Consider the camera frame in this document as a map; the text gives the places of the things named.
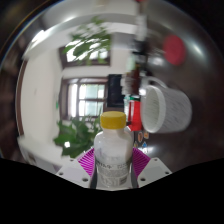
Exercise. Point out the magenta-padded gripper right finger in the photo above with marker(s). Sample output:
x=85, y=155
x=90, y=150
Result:
x=155, y=172

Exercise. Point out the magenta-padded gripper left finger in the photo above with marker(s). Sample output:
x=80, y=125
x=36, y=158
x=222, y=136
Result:
x=72, y=173

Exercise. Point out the clear bottle with yellow cap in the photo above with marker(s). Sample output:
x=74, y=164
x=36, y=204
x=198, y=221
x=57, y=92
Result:
x=112, y=156

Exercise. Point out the potted plant in white pot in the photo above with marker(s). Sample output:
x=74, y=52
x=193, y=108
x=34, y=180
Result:
x=90, y=41
x=76, y=138

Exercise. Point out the red box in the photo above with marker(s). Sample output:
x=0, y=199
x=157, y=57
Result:
x=135, y=116

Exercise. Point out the white speckled mug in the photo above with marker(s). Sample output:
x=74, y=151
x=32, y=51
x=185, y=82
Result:
x=176, y=110

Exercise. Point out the green exit sign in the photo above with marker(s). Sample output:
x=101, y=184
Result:
x=57, y=105

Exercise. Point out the dark wooden glazed door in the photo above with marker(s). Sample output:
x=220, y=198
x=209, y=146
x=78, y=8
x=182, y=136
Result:
x=86, y=100

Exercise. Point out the black chair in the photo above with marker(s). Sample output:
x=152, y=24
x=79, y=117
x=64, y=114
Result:
x=115, y=90

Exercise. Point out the dark wooden framed window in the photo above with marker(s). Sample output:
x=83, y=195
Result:
x=71, y=56

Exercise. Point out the flat round red coaster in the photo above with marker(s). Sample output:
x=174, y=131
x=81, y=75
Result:
x=174, y=50

